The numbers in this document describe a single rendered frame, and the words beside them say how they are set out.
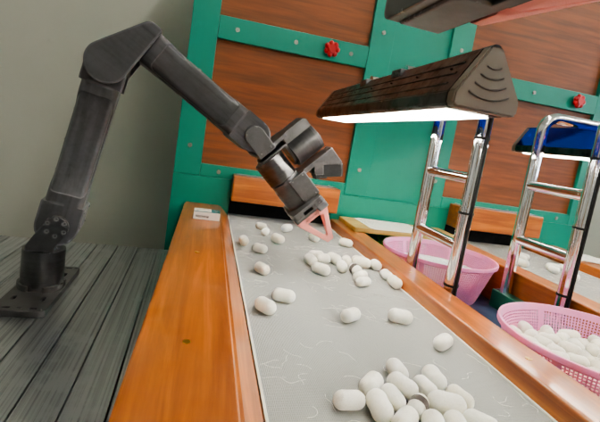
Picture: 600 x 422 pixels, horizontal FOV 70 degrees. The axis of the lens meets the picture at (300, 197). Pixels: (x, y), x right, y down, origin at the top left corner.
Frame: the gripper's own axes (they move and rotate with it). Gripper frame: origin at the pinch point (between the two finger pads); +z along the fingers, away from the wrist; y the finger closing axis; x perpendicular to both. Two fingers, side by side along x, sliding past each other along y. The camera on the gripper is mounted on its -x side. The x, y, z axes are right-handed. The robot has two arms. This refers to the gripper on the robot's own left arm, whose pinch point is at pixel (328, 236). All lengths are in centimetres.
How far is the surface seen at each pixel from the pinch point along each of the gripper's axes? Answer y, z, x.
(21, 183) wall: 116, -56, 78
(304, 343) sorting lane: -32.0, -3.9, 12.4
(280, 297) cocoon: -20.3, -5.4, 12.3
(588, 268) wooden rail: 14, 62, -53
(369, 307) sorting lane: -19.3, 5.8, 3.0
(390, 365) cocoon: -38.8, 0.7, 5.9
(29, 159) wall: 116, -62, 69
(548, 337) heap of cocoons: -27.0, 25.1, -15.6
